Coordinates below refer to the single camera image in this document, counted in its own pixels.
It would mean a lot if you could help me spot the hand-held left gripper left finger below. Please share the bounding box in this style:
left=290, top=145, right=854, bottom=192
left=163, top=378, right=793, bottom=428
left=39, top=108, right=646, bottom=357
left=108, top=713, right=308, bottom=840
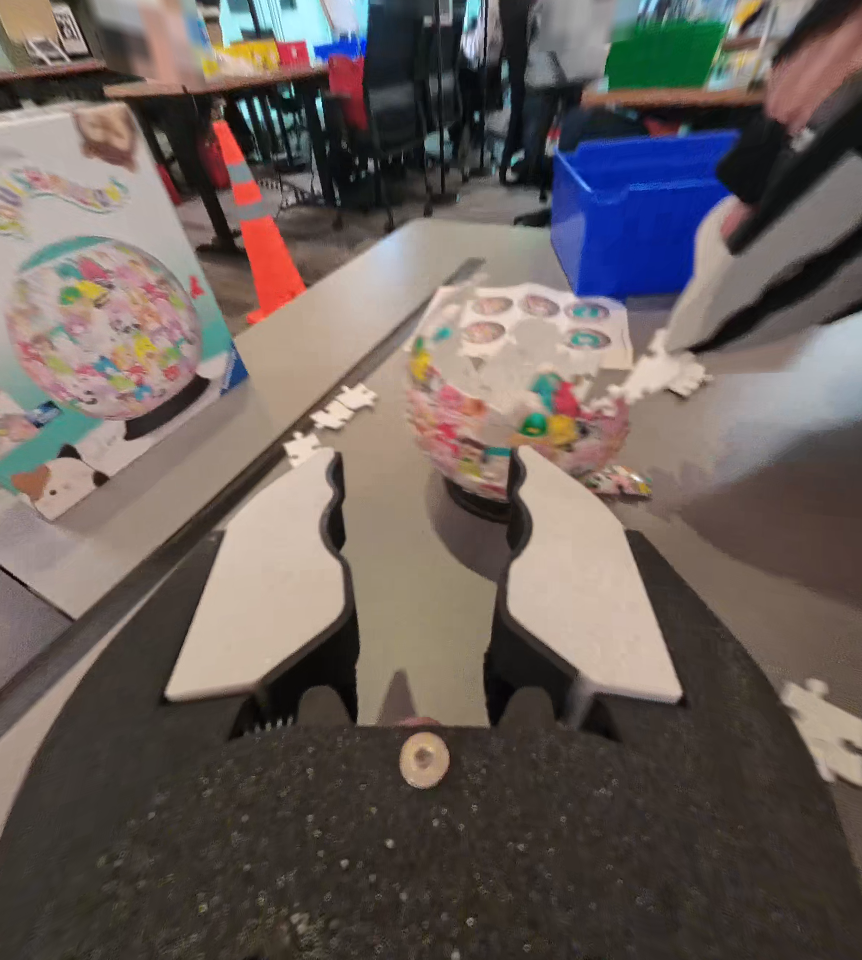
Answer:
left=166, top=447, right=360, bottom=706

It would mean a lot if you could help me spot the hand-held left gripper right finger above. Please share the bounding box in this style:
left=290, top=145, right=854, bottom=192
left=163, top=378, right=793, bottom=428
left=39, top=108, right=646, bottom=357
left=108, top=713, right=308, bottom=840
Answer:
left=487, top=444, right=685, bottom=706

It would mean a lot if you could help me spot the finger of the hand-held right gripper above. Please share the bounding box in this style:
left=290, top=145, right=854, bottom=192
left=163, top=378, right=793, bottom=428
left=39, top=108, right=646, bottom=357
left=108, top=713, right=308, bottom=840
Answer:
left=694, top=225, right=862, bottom=357
left=664, top=150, right=862, bottom=352

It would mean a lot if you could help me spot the black ball stand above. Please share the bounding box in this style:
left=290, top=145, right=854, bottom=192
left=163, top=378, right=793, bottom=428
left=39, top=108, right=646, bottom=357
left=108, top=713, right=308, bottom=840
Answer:
left=443, top=473, right=514, bottom=523

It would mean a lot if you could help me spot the colourful puzzle ball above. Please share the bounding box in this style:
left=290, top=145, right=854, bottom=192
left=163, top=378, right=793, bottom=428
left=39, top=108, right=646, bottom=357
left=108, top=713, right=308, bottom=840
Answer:
left=404, top=285, right=634, bottom=504

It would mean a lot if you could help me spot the puzzle instruction leaflet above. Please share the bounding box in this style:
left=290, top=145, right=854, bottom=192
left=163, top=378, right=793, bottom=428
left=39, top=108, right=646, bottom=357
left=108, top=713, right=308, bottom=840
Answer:
left=439, top=282, right=634, bottom=373

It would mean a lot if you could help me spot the teal puzzle box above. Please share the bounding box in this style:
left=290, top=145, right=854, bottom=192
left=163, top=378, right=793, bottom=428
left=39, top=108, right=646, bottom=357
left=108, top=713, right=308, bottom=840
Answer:
left=0, top=102, right=249, bottom=522

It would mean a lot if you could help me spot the person's right hand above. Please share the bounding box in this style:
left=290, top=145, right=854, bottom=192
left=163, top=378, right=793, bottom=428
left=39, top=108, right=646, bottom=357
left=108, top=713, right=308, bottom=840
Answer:
left=761, top=0, right=862, bottom=136

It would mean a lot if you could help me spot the blue plastic bin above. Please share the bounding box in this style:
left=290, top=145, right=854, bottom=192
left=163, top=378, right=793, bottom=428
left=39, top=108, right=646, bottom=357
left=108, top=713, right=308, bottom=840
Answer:
left=551, top=131, right=742, bottom=301

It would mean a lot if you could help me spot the wooden desk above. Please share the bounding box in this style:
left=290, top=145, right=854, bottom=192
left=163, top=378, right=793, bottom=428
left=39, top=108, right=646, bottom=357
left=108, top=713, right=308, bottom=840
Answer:
left=581, top=78, right=769, bottom=118

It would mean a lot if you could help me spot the green box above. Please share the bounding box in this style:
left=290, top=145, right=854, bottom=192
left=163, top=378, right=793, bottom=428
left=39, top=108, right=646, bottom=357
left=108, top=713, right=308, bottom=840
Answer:
left=607, top=18, right=732, bottom=91

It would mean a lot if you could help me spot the orange plastic object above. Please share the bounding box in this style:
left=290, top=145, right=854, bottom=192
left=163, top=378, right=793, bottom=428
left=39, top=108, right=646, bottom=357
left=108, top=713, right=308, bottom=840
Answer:
left=214, top=120, right=309, bottom=324

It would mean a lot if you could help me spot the black office chair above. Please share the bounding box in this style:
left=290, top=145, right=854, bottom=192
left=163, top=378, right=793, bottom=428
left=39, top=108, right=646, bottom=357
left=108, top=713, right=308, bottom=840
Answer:
left=326, top=0, right=469, bottom=226

